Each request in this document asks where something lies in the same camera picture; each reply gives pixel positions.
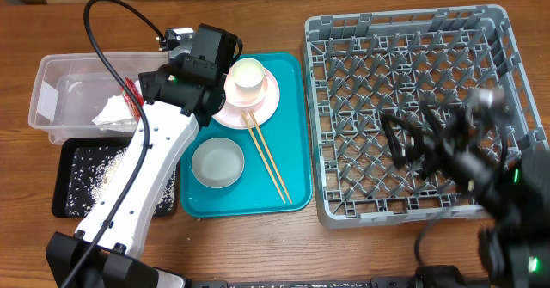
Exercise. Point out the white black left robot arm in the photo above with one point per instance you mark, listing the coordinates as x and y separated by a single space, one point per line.
180 98

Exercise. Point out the white cooked rice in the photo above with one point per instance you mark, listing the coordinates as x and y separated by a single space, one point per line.
91 172

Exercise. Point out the white tissue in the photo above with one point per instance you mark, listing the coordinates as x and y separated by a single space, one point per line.
115 112

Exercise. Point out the grey bowl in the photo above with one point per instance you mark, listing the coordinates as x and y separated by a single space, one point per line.
218 163

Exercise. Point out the grey dishwasher rack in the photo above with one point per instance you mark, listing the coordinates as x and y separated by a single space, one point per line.
359 66

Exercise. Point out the wooden chopstick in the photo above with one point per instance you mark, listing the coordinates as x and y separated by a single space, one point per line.
268 152
263 156

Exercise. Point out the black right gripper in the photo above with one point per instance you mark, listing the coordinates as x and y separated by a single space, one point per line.
444 132

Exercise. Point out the teal serving tray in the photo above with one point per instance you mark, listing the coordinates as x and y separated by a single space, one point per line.
286 134

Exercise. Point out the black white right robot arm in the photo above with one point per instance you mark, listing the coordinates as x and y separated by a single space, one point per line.
515 252

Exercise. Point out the black food waste tray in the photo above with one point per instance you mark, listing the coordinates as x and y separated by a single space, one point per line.
66 159

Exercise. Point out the clear plastic waste bin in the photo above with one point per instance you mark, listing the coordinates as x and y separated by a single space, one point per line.
70 90

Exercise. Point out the pink plate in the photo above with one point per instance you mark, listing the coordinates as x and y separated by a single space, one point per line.
230 116

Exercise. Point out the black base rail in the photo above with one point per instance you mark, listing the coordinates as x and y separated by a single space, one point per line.
375 282

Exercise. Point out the red snack wrapper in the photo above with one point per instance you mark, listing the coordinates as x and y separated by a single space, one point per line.
136 92

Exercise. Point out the pale green cup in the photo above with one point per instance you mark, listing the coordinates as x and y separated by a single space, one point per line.
248 75

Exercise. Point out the small pink bowl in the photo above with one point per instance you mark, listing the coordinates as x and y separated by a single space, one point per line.
239 95

